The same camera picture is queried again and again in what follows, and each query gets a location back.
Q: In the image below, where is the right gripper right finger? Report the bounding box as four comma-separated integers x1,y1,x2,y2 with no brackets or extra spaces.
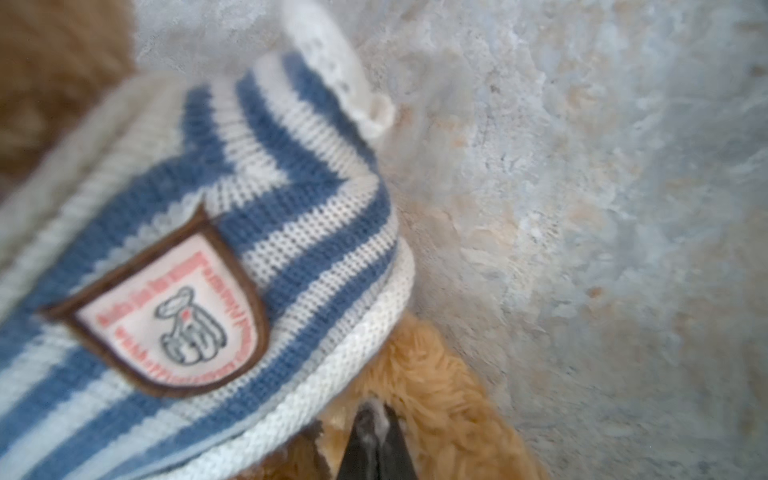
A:
379,405,418,480

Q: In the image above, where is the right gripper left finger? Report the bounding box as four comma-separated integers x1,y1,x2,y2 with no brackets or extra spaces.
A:
336,403,377,480

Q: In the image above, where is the brown teddy bear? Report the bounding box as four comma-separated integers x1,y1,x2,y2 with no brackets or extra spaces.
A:
1,1,546,479

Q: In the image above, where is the striped knit bear sweater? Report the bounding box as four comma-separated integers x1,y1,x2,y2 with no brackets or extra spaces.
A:
1,1,414,479

